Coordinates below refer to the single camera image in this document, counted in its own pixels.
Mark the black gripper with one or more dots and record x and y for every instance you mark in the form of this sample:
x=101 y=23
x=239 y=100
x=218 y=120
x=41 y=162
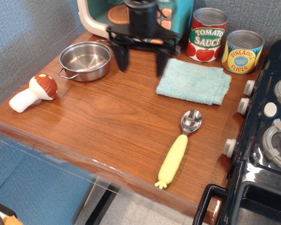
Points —
x=144 y=32

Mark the stainless steel pot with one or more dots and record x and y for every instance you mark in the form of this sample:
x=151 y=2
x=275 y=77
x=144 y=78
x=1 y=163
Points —
x=85 y=61

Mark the light blue cloth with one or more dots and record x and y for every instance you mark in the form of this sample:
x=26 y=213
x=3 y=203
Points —
x=194 y=82

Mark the toy microwave oven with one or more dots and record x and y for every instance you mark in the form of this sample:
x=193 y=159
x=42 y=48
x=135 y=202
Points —
x=97 y=15

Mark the tomato sauce can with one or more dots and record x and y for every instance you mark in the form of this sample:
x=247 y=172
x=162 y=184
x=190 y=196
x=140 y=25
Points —
x=208 y=28

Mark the pineapple slices can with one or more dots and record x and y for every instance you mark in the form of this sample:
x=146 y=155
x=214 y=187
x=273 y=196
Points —
x=242 y=51

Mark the plush mushroom toy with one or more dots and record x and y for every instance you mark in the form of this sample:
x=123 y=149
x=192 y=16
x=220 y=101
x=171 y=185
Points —
x=41 y=86

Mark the black toy stove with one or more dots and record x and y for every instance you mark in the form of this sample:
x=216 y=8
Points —
x=253 y=193

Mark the orange object at corner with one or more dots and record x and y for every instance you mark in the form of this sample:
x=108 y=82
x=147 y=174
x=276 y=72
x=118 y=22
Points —
x=8 y=217

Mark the yellow handled spoon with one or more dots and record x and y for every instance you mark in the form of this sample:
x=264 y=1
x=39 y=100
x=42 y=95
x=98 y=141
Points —
x=190 y=122

